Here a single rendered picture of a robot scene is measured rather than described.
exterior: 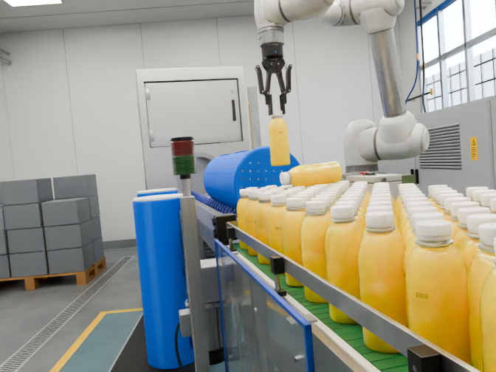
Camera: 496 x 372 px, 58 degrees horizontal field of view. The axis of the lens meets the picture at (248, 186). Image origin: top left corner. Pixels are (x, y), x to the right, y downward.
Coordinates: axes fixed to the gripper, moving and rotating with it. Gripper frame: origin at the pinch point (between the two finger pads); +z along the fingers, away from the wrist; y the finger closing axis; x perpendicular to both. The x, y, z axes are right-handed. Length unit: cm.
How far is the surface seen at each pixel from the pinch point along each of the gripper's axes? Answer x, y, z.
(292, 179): 21.0, 3.0, 26.1
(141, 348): -115, 57, 121
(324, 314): 78, 18, 49
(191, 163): 33, 35, 19
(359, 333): 89, 17, 49
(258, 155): -13.3, 4.4, 16.7
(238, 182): -13.4, 13.2, 26.4
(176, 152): 33, 38, 16
